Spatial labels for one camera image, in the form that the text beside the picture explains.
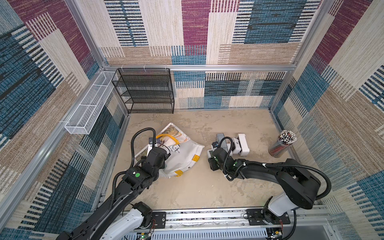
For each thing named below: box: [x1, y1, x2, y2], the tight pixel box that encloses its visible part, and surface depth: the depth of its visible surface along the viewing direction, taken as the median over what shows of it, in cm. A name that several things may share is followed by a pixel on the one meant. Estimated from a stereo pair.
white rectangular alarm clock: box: [237, 133, 250, 156], surface depth 96 cm
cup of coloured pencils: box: [268, 130, 297, 158], surface depth 85 cm
